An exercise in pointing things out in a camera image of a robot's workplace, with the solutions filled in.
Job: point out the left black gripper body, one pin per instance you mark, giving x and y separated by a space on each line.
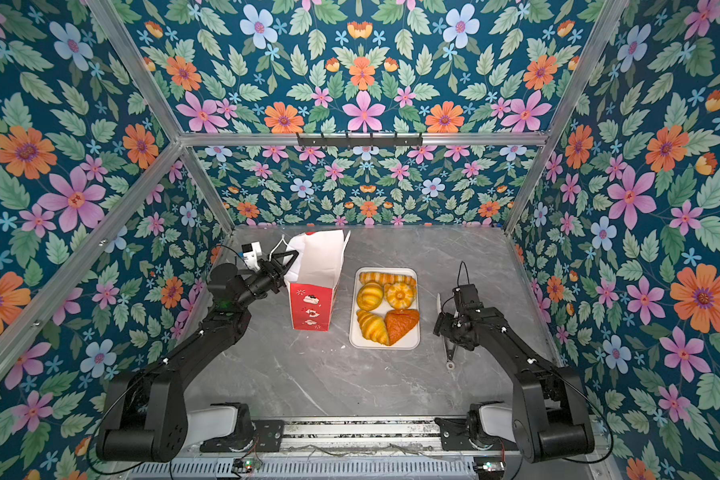
258 283

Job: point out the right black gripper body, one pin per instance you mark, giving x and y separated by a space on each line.
456 335

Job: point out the metal food tongs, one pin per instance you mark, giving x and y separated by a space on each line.
449 347

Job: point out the red and white paper bag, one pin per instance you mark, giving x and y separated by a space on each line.
312 280

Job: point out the orange triangular fake pastry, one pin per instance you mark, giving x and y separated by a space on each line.
399 322

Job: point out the round ring fake bread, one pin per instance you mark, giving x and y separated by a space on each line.
400 295

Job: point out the round yellow fake bun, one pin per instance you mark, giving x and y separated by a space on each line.
370 296

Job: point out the curved croissant fake bread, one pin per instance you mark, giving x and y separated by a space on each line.
373 327

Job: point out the long yellow fake bread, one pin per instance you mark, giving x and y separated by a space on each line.
384 278

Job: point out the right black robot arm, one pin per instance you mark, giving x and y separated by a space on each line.
548 416

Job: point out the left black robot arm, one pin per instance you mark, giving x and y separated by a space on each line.
146 418

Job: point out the white rectangular tray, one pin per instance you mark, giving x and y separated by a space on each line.
408 342

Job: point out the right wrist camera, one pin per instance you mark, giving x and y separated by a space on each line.
444 324

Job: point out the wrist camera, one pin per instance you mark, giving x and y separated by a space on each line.
251 254
444 324

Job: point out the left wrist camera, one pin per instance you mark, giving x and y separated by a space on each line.
251 254

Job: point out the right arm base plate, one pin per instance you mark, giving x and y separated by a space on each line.
462 434

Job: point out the black hook rail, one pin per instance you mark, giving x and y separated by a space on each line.
347 140

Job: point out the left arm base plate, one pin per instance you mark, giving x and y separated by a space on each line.
262 436

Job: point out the aluminium front rail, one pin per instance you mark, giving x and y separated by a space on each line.
340 434

